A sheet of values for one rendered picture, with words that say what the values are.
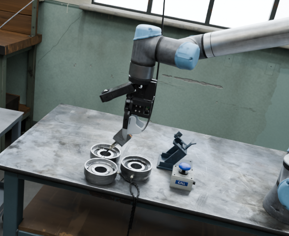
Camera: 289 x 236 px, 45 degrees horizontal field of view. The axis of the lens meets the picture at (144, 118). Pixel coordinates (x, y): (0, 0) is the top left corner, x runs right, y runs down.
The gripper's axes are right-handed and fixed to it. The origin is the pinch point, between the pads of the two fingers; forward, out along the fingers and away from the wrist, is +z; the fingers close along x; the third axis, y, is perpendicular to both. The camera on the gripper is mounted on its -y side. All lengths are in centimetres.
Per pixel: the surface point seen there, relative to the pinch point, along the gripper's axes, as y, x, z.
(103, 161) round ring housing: -5.3, -2.6, 9.9
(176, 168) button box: 19.0, 0.8, 8.6
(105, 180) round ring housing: -2.1, -12.0, 10.7
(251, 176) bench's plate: 47, 15, 13
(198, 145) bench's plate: 27.3, 32.2, 13.1
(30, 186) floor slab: -69, 87, 93
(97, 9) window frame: -53, 152, -21
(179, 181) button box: 20.4, -4.1, 10.3
